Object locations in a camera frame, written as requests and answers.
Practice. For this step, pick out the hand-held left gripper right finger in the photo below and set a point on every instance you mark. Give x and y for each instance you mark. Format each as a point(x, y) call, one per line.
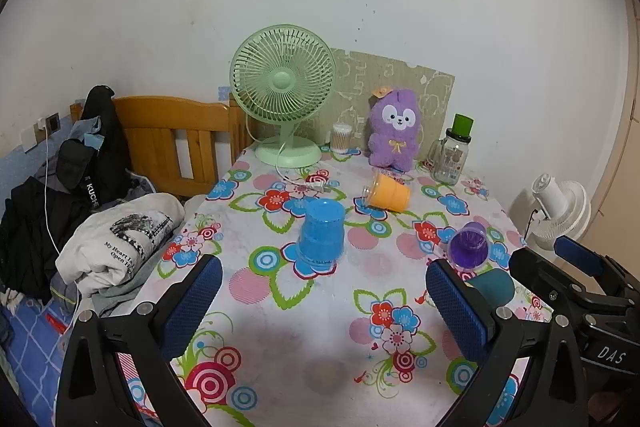
point(457, 307)

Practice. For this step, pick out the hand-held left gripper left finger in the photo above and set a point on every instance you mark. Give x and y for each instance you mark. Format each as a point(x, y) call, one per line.
point(192, 302)

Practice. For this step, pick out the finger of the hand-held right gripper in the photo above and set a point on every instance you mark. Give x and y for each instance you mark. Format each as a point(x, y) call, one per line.
point(580, 254)
point(535, 267)

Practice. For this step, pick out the teal cup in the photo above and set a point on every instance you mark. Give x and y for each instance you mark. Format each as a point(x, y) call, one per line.
point(495, 287)

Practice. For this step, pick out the purple cup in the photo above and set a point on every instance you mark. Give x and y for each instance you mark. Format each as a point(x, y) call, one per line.
point(467, 247)

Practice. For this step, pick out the orange cup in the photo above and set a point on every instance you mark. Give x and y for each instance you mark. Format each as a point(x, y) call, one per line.
point(390, 194)

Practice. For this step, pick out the blue cup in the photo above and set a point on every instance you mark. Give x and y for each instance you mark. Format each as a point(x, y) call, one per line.
point(322, 232)

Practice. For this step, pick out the white floor fan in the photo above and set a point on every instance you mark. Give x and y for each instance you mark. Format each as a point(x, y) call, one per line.
point(555, 207)

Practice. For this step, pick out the grey garment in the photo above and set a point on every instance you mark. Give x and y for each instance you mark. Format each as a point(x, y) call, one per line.
point(125, 292)

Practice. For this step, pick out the white folded printed shirt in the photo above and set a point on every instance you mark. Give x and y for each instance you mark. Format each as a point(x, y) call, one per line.
point(100, 252)

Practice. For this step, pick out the beige door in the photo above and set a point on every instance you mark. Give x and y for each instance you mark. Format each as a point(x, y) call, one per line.
point(625, 157)

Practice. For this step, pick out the floral tablecloth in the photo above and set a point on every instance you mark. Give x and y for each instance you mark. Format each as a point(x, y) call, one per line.
point(325, 307)

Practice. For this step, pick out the glass bottle with green lid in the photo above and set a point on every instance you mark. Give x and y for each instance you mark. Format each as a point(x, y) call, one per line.
point(454, 157)

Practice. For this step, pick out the clear glass mug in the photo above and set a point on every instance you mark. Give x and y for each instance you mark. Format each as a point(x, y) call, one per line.
point(434, 155)

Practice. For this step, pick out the blue checked bedsheet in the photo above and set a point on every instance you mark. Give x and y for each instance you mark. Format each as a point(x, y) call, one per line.
point(30, 342)

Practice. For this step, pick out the purple plush toy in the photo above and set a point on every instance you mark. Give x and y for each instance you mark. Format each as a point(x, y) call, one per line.
point(395, 142)

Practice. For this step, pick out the black clothing pile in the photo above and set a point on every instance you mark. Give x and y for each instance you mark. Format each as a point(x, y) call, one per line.
point(30, 227)

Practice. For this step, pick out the wooden headboard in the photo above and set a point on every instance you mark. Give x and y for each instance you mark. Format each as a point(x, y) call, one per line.
point(165, 117)

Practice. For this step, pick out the cotton swab container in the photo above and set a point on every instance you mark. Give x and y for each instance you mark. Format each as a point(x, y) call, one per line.
point(342, 138)

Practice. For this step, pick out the green desk fan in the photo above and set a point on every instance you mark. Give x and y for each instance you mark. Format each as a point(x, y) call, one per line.
point(282, 79)

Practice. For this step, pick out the wall socket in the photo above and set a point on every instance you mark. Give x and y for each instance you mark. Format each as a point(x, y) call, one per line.
point(52, 122)

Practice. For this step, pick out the patterned wall board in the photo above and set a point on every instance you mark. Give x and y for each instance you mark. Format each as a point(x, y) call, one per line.
point(370, 77)

